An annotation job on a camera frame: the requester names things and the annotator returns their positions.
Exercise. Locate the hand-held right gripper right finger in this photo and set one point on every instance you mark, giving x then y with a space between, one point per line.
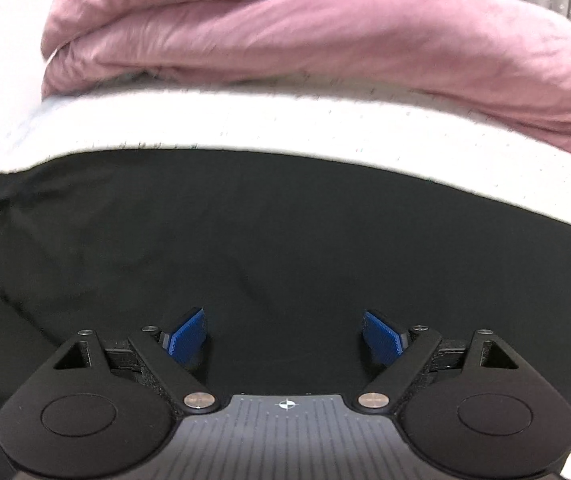
380 334

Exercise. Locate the pink duvet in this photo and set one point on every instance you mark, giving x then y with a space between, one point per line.
315 25

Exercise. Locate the cherry print bed sheet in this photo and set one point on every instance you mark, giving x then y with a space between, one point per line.
265 120

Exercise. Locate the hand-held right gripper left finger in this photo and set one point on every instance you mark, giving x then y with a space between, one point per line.
188 334

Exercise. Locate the black pants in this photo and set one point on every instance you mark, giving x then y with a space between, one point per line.
265 235

